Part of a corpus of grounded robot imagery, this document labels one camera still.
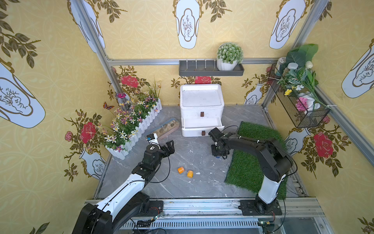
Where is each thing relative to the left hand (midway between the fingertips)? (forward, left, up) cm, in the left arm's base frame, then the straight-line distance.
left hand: (162, 142), depth 85 cm
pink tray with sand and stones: (+17, 0, -10) cm, 20 cm away
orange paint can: (-13, -10, -10) cm, 20 cm away
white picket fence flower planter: (+15, +20, +4) cm, 26 cm away
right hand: (+1, -38, -13) cm, 40 cm away
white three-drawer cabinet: (+16, -24, +11) cm, 31 cm away
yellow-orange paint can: (-15, -16, -10) cm, 24 cm away
